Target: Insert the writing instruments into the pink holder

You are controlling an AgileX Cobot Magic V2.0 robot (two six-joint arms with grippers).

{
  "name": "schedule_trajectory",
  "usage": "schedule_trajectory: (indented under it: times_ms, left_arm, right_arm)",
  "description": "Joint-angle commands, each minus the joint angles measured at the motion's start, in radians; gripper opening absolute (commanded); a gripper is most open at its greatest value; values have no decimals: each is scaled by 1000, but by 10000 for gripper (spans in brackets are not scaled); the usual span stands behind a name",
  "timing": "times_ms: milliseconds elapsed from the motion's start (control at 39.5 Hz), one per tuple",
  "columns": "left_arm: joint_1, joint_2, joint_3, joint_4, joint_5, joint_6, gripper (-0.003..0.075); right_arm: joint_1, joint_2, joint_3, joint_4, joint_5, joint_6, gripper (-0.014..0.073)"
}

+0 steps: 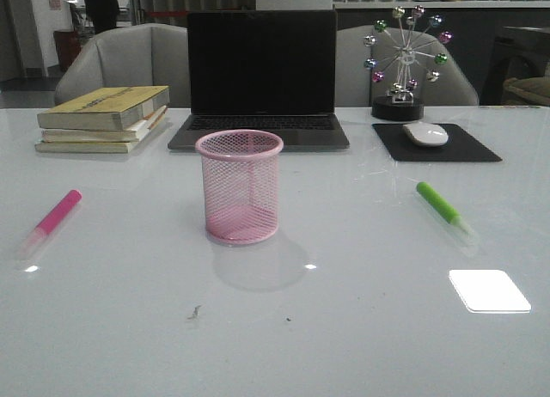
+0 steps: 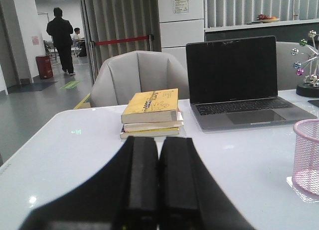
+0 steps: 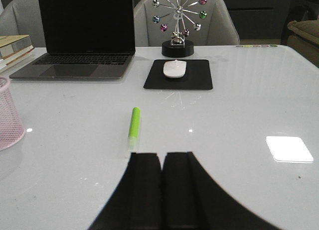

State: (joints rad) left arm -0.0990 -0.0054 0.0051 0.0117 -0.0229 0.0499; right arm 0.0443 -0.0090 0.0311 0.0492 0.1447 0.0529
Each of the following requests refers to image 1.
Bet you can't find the green highlighter pen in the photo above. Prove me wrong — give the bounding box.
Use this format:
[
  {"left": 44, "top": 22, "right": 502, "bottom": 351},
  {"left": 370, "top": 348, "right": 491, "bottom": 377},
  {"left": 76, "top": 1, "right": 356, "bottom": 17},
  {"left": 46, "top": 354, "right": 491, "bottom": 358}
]
[{"left": 416, "top": 181, "right": 479, "bottom": 246}]

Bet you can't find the pink highlighter pen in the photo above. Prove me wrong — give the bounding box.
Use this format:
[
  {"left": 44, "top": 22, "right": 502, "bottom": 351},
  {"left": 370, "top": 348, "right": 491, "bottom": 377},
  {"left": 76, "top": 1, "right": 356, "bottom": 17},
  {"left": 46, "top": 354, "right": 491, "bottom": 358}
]
[{"left": 17, "top": 189, "right": 83, "bottom": 260}]

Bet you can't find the pink mesh pen holder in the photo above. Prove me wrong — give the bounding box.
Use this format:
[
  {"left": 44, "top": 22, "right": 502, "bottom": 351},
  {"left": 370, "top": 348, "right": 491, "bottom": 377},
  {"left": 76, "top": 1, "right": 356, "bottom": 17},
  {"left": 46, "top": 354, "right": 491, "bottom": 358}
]
[{"left": 195, "top": 129, "right": 284, "bottom": 245}]

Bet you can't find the dark grey laptop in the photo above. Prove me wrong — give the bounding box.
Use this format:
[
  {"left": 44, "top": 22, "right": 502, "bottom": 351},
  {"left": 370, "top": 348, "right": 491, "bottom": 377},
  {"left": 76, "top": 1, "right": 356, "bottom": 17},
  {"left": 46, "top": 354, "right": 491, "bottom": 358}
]
[{"left": 168, "top": 10, "right": 350, "bottom": 151}]

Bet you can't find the middle cream book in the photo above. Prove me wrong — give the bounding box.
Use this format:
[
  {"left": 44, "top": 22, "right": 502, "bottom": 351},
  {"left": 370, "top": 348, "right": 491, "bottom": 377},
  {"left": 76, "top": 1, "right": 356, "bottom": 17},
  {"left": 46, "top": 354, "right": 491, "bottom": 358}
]
[{"left": 41, "top": 106, "right": 168, "bottom": 143}]

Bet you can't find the cream book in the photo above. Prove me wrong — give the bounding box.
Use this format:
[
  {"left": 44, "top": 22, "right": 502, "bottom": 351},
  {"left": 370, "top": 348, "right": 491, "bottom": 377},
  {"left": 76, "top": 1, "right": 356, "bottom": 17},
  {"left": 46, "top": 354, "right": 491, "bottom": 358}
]
[
  {"left": 41, "top": 106, "right": 168, "bottom": 143},
  {"left": 34, "top": 121, "right": 162, "bottom": 154}
]

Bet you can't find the white computer mouse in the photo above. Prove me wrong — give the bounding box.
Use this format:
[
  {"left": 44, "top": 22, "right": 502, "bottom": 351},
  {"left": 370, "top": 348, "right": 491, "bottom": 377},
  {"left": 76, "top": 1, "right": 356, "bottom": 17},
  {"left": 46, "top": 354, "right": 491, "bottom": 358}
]
[{"left": 402, "top": 121, "right": 449, "bottom": 147}]

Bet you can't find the right grey armchair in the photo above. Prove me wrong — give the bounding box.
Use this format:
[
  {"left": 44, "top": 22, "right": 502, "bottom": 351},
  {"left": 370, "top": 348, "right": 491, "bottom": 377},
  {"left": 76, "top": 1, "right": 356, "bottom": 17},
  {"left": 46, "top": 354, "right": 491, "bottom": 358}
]
[{"left": 335, "top": 25, "right": 479, "bottom": 107}]

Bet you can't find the grey armchair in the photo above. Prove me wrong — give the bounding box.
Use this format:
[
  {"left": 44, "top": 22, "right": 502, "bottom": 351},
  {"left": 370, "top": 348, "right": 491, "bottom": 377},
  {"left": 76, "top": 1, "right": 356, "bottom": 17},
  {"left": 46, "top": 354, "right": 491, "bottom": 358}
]
[
  {"left": 54, "top": 23, "right": 191, "bottom": 108},
  {"left": 335, "top": 25, "right": 479, "bottom": 107}
]

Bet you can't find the bottom cream book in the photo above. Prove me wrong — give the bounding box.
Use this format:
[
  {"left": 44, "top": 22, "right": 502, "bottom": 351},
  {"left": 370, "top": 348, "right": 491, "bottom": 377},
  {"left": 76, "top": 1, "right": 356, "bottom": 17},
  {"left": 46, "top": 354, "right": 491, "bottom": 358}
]
[{"left": 34, "top": 121, "right": 162, "bottom": 154}]

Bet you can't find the left grey armchair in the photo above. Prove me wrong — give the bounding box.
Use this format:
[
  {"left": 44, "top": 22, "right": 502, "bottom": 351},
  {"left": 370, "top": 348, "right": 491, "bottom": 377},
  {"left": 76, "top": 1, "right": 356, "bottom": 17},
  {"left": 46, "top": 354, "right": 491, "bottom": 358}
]
[{"left": 54, "top": 23, "right": 191, "bottom": 108}]

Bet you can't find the top yellow book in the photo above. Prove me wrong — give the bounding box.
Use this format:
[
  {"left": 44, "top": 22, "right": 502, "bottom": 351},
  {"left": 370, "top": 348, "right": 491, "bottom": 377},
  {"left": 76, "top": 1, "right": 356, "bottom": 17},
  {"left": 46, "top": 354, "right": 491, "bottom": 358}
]
[{"left": 37, "top": 86, "right": 170, "bottom": 131}]

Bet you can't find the black mouse pad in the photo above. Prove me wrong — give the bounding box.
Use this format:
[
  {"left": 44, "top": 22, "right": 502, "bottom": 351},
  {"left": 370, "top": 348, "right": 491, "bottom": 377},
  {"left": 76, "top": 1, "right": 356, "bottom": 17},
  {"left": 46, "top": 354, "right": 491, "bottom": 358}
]
[{"left": 371, "top": 122, "right": 504, "bottom": 162}]

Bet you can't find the ferris wheel desk ornament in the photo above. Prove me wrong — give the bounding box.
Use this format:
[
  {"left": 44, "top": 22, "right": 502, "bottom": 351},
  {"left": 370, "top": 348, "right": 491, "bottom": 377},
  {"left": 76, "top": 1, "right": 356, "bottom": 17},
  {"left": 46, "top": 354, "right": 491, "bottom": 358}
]
[{"left": 364, "top": 4, "right": 449, "bottom": 122}]

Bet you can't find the person in dark clothes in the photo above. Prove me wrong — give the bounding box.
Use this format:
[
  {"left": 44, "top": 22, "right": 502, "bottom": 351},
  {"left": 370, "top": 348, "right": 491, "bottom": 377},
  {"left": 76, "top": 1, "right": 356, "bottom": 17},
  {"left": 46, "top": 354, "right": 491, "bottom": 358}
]
[{"left": 84, "top": 0, "right": 119, "bottom": 34}]

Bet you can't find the red bin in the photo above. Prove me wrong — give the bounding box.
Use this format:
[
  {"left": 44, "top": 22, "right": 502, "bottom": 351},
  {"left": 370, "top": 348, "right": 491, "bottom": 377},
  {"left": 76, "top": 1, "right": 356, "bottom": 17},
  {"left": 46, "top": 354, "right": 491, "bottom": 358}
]
[{"left": 53, "top": 29, "right": 81, "bottom": 71}]

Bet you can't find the beige sofa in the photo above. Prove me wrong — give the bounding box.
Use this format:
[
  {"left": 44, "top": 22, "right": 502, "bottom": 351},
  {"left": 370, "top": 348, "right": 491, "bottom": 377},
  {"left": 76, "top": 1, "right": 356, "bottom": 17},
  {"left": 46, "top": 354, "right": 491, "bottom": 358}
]
[{"left": 503, "top": 76, "right": 549, "bottom": 107}]

